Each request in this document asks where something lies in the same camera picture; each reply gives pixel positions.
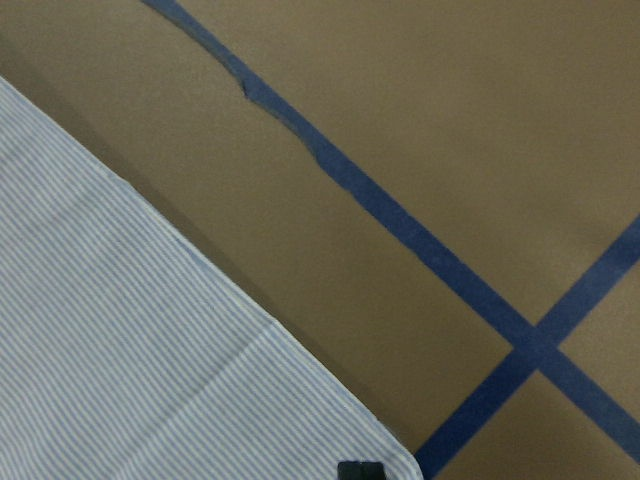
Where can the blue white striped shirt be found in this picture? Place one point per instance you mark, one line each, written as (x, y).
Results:
(127, 354)

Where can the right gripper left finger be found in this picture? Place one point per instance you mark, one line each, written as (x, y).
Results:
(349, 470)

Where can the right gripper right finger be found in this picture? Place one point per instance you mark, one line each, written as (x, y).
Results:
(372, 471)

